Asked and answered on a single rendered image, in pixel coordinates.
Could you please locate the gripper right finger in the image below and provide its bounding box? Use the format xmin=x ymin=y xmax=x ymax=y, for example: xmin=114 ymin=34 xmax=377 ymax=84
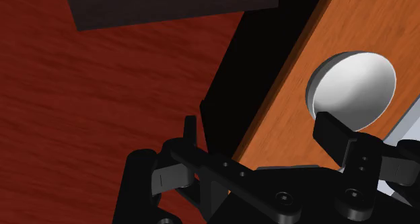
xmin=312 ymin=111 xmax=420 ymax=221

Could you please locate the white round bowl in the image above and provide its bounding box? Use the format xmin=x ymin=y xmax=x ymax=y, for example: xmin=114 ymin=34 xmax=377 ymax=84
xmin=305 ymin=50 xmax=398 ymax=133

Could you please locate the pale grey flat box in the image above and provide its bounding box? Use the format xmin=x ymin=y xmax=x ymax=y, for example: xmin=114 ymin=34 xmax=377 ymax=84
xmin=377 ymin=95 xmax=420 ymax=205

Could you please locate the orange wooden table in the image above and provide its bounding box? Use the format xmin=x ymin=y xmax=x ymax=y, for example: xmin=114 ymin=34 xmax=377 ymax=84
xmin=199 ymin=0 xmax=420 ymax=198

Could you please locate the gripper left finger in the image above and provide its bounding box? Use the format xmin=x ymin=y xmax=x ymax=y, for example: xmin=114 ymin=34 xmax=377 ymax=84
xmin=112 ymin=115 xmax=303 ymax=224

